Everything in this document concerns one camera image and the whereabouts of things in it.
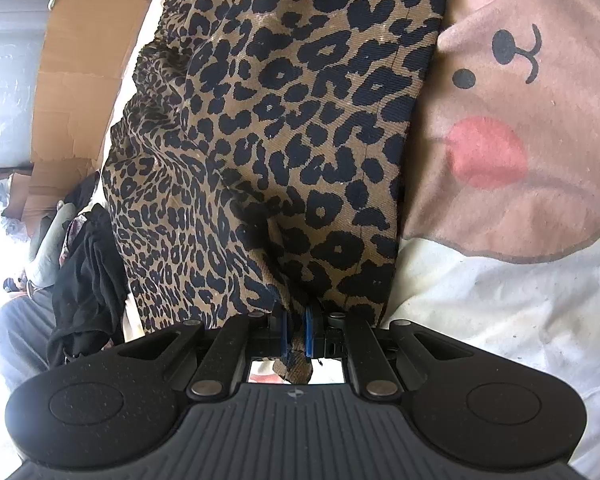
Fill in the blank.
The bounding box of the cream bear print blanket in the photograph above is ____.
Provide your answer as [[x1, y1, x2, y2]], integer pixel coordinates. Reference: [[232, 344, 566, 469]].
[[99, 0, 600, 480]]

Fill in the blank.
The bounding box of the grey upright panel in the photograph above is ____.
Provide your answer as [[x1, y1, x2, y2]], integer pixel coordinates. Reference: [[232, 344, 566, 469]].
[[0, 0, 50, 169]]

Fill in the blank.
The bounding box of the dark grey pillow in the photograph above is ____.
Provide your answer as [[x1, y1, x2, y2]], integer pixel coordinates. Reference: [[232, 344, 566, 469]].
[[0, 289, 56, 392]]

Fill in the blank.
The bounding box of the flattened brown cardboard box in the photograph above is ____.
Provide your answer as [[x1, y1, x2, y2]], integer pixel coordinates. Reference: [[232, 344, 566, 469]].
[[22, 0, 151, 231]]

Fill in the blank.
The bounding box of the black clothes pile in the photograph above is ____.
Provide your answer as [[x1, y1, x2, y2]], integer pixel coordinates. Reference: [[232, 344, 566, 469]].
[[46, 172, 129, 367]]

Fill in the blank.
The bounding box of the leopard print skirt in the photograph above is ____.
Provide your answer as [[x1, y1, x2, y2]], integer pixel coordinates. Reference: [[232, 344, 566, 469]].
[[104, 0, 446, 384]]

